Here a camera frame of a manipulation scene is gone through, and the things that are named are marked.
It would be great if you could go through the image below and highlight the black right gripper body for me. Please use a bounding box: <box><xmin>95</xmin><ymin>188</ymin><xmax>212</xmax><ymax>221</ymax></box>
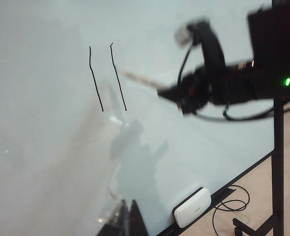
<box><xmin>178</xmin><ymin>65</ymin><xmax>225</xmax><ymax>116</ymax></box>

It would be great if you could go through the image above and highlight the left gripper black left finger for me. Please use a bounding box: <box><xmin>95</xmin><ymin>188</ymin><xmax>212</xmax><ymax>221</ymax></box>
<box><xmin>98</xmin><ymin>198</ymin><xmax>131</xmax><ymax>236</ymax></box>

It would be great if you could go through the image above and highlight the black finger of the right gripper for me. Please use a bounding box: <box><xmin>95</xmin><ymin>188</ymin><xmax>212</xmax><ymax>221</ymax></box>
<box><xmin>157</xmin><ymin>82</ymin><xmax>188</xmax><ymax>97</ymax></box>
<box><xmin>161</xmin><ymin>94</ymin><xmax>186</xmax><ymax>110</ymax></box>

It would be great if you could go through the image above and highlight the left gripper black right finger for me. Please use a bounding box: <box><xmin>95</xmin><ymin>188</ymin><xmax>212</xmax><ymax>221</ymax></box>
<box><xmin>130</xmin><ymin>198</ymin><xmax>149</xmax><ymax>236</ymax></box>

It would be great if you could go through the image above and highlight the white rounded whiteboard eraser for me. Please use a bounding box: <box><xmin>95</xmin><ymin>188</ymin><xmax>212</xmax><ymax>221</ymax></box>
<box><xmin>172</xmin><ymin>186</ymin><xmax>212</xmax><ymax>229</ymax></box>

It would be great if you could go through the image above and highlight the black whiteboard tray ledge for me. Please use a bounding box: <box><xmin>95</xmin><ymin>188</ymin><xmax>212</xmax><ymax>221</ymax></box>
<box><xmin>157</xmin><ymin>147</ymin><xmax>276</xmax><ymax>236</ymax></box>

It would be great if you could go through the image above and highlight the large white glass whiteboard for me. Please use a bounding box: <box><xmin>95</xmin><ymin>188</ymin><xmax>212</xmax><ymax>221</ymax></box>
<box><xmin>0</xmin><ymin>0</ymin><xmax>276</xmax><ymax>236</ymax></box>

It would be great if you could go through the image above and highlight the black whiteboard stand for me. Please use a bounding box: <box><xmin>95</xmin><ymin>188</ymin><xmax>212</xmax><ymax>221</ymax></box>
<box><xmin>233</xmin><ymin>0</ymin><xmax>285</xmax><ymax>236</ymax></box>

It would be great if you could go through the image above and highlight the black ink digit zero mark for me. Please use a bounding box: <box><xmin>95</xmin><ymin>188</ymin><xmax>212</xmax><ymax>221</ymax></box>
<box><xmin>110</xmin><ymin>42</ymin><xmax>127</xmax><ymax>112</ymax></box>

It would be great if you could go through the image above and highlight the black ink digit one mark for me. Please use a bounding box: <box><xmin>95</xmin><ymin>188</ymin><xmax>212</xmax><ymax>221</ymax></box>
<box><xmin>88</xmin><ymin>46</ymin><xmax>104</xmax><ymax>113</ymax></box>

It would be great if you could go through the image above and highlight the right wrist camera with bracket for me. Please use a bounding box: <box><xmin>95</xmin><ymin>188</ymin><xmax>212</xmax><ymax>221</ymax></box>
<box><xmin>174</xmin><ymin>18</ymin><xmax>226</xmax><ymax>74</ymax></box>

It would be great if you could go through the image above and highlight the black floor cable with plug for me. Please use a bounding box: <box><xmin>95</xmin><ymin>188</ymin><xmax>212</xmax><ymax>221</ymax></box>
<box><xmin>212</xmin><ymin>184</ymin><xmax>251</xmax><ymax>236</ymax></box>

